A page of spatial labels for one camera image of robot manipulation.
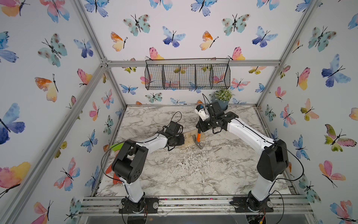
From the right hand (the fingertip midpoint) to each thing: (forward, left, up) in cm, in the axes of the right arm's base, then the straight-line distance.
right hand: (198, 123), depth 85 cm
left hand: (-3, +9, -14) cm, 17 cm away
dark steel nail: (-8, -12, -19) cm, 24 cm away
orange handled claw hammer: (-5, 0, -9) cm, 11 cm away
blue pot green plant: (+30, -19, -4) cm, 36 cm away
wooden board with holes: (-2, +6, -17) cm, 18 cm away
